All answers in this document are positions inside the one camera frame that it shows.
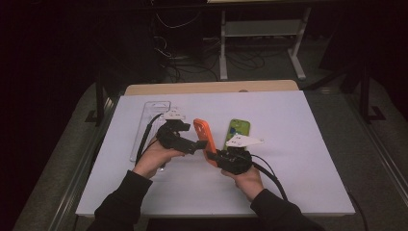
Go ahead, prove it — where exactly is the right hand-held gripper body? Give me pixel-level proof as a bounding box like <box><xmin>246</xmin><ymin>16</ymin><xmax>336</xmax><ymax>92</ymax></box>
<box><xmin>213</xmin><ymin>133</ymin><xmax>266</xmax><ymax>176</ymax></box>

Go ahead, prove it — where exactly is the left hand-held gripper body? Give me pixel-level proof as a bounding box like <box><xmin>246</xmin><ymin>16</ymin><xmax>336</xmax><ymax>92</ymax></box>
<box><xmin>155</xmin><ymin>109</ymin><xmax>200</xmax><ymax>155</ymax></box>

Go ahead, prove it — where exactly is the orange phone case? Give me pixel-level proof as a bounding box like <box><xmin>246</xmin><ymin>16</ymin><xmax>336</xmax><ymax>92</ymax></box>
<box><xmin>192</xmin><ymin>117</ymin><xmax>219</xmax><ymax>168</ymax></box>

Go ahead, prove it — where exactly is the clear plastic rack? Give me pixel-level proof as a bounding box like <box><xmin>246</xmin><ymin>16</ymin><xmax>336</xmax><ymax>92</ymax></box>
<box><xmin>129</xmin><ymin>100</ymin><xmax>173</xmax><ymax>172</ymax></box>

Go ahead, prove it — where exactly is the green cartoon phone case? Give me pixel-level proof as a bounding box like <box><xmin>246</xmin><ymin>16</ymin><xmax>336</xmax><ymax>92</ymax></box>
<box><xmin>225</xmin><ymin>118</ymin><xmax>251</xmax><ymax>152</ymax></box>

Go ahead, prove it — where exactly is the person's left hand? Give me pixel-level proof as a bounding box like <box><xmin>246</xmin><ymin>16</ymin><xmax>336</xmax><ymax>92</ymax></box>
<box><xmin>132</xmin><ymin>137</ymin><xmax>186</xmax><ymax>180</ymax></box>

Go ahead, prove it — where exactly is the person's right hand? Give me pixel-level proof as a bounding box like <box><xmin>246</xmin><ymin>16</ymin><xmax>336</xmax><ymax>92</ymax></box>
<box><xmin>220</xmin><ymin>166</ymin><xmax>266</xmax><ymax>203</ymax></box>

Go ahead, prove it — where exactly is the wooden table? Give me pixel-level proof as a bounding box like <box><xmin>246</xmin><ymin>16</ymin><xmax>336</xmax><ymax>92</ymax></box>
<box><xmin>123</xmin><ymin>79</ymin><xmax>300</xmax><ymax>96</ymax></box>

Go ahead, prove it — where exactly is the black metal stand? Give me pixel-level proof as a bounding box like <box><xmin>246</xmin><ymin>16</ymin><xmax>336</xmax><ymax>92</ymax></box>
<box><xmin>358</xmin><ymin>63</ymin><xmax>388</xmax><ymax>125</ymax></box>
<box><xmin>84</xmin><ymin>72</ymin><xmax>111</xmax><ymax>128</ymax></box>

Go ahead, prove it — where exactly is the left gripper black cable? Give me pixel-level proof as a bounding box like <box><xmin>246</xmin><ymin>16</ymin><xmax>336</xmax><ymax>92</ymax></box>
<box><xmin>134</xmin><ymin>113</ymin><xmax>165</xmax><ymax>167</ymax></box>

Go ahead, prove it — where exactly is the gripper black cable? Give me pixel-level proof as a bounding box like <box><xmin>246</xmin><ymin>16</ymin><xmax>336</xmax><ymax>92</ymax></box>
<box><xmin>134</xmin><ymin>113</ymin><xmax>165</xmax><ymax>167</ymax></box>
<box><xmin>249</xmin><ymin>153</ymin><xmax>370</xmax><ymax>231</ymax></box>

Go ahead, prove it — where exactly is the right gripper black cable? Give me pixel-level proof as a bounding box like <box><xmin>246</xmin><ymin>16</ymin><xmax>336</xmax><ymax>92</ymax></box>
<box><xmin>249</xmin><ymin>153</ymin><xmax>370</xmax><ymax>231</ymax></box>

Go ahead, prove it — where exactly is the tangle of floor cables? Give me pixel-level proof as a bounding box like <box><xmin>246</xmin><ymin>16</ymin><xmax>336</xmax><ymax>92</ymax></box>
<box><xmin>152</xmin><ymin>11</ymin><xmax>283</xmax><ymax>84</ymax></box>

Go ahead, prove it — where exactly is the aluminium rail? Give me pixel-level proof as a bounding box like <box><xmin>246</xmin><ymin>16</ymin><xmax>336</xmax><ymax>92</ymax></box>
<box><xmin>47</xmin><ymin>95</ymin><xmax>117</xmax><ymax>231</ymax></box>
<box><xmin>344</xmin><ymin>94</ymin><xmax>408</xmax><ymax>200</ymax></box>

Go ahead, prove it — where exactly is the white metal desk frame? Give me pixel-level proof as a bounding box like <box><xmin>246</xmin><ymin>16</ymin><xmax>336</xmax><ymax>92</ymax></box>
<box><xmin>218</xmin><ymin>6</ymin><xmax>313</xmax><ymax>82</ymax></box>

